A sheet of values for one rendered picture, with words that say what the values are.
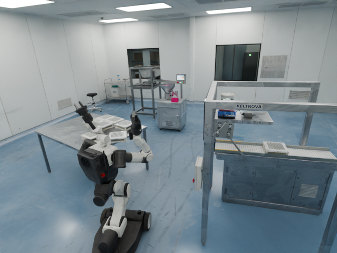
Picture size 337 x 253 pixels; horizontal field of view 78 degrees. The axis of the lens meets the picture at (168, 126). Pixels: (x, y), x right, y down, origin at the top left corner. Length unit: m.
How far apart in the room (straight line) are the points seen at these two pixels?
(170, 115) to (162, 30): 3.73
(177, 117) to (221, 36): 3.45
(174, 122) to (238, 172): 2.73
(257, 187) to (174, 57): 5.83
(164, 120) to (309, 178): 3.40
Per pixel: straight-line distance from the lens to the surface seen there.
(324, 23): 7.70
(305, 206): 3.24
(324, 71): 7.80
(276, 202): 3.14
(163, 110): 5.16
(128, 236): 2.52
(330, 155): 3.03
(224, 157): 2.67
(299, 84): 2.77
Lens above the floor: 2.03
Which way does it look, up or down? 21 degrees down
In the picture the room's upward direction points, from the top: 2 degrees counter-clockwise
